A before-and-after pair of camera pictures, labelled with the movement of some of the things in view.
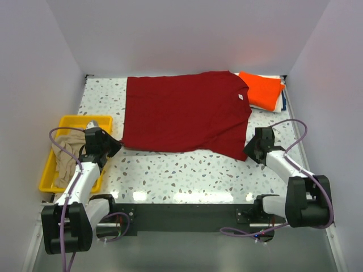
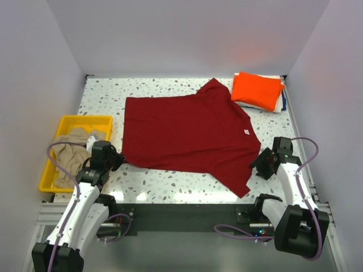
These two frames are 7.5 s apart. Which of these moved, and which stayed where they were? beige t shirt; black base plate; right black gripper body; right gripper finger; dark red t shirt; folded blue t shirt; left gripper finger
Moved: left gripper finger; right gripper finger; dark red t shirt; right black gripper body
Stayed: black base plate; folded blue t shirt; beige t shirt
